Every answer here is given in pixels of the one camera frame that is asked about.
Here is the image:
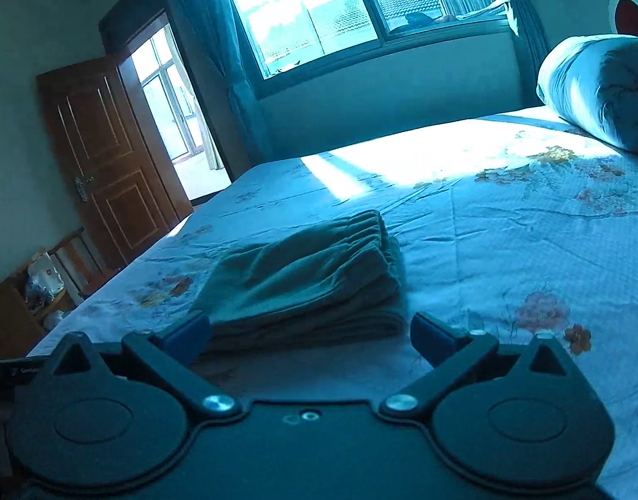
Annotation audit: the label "blue curtain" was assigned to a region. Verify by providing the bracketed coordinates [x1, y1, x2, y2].
[152, 0, 274, 161]
[486, 0, 552, 106]

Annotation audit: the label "wooden chair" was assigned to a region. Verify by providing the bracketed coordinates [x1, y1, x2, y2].
[0, 226, 116, 360]

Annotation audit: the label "rolled light quilt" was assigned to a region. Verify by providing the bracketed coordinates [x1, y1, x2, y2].
[536, 35, 638, 154]

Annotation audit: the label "balcony window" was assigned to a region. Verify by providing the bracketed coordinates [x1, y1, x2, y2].
[131, 26, 216, 163]

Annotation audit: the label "brown wooden door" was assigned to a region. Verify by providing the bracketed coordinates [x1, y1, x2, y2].
[36, 55, 195, 272]

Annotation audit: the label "large sliding window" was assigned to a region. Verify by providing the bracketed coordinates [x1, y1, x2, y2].
[215, 0, 512, 97]

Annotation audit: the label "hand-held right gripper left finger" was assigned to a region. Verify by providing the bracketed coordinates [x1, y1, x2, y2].
[50, 311, 244, 420]

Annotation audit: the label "white plastic bag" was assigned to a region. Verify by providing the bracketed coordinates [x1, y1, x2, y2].
[27, 252, 65, 293]

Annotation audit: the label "bed with floral sheet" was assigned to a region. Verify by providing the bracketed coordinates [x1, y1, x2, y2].
[27, 105, 638, 500]

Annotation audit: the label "grey-green pants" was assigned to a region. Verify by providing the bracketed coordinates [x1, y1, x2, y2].
[188, 210, 407, 352]

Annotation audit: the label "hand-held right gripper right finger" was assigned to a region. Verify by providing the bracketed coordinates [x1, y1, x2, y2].
[379, 312, 571, 420]

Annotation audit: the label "white curtain tieback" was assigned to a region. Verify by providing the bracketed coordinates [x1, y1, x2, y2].
[499, 0, 520, 37]

